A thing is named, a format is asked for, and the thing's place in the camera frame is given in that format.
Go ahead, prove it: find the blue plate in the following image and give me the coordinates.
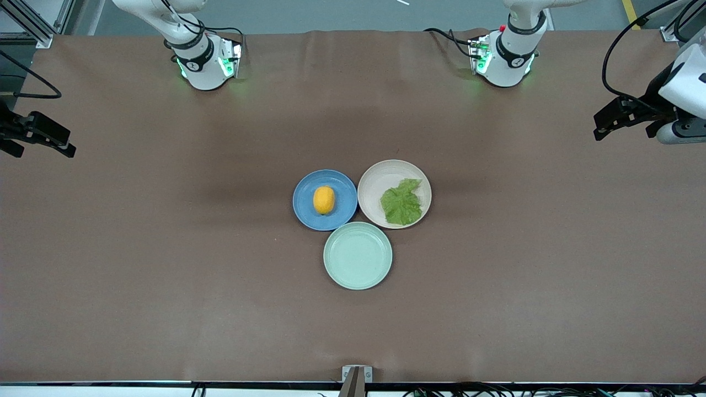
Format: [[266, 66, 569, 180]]
[[292, 169, 359, 232]]

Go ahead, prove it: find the beige plate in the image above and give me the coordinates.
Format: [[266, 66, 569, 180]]
[[357, 159, 432, 230]]

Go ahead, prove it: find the black arm base cable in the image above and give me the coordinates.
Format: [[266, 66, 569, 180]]
[[160, 0, 246, 62], [423, 27, 476, 58]]

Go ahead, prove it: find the black cable bundle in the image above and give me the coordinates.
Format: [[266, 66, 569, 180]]
[[402, 379, 706, 397]]

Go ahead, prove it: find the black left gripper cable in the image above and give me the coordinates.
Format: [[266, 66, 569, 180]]
[[602, 0, 697, 111]]

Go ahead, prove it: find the yellow lemon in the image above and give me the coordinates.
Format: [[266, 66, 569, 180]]
[[313, 186, 336, 215]]

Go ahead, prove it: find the green lettuce leaf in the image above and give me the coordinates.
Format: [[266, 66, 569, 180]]
[[380, 178, 424, 226]]

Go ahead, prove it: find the grey metal camera bracket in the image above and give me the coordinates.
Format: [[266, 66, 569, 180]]
[[341, 364, 373, 397]]

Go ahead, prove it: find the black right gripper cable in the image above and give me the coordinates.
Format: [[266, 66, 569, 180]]
[[0, 51, 62, 100]]

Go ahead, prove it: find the brown table cover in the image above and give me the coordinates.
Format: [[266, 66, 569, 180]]
[[0, 29, 706, 385]]

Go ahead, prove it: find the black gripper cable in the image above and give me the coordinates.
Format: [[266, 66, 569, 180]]
[[0, 51, 62, 100], [602, 0, 697, 111]]

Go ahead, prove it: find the black left arm base cable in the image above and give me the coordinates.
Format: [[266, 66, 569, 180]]
[[423, 27, 476, 58]]

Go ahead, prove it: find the aluminium frame profile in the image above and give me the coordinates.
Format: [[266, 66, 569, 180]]
[[0, 0, 76, 49], [659, 0, 706, 44]]

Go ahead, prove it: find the mint green plate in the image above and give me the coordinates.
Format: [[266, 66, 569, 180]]
[[323, 221, 393, 291]]

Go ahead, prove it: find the black right arm base cable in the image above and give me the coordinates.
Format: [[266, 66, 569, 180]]
[[160, 0, 246, 62]]

